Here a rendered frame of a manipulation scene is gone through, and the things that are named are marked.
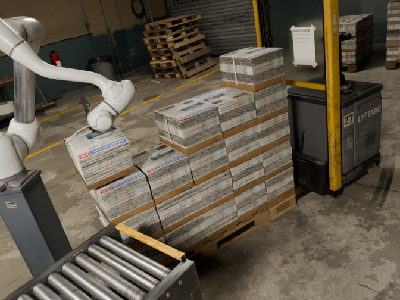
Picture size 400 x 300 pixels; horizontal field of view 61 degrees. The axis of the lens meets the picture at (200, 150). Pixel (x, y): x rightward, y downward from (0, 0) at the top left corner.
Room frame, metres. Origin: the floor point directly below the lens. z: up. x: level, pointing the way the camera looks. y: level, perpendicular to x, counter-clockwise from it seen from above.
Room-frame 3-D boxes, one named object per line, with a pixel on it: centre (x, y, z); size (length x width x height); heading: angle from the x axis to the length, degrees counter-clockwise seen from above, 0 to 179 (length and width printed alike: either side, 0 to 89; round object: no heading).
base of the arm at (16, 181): (1.69, 1.03, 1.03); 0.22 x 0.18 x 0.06; 170
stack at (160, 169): (2.10, 0.17, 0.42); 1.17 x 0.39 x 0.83; 117
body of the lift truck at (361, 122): (2.80, -1.19, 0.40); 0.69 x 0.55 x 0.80; 27
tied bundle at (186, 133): (2.16, 0.05, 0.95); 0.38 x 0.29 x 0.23; 29
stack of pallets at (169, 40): (8.91, 0.05, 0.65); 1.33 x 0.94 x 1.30; 139
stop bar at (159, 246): (1.21, 0.30, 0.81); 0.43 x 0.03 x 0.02; 45
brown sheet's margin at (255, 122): (2.30, -0.22, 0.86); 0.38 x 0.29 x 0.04; 27
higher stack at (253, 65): (2.43, -0.48, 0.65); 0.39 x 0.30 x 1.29; 27
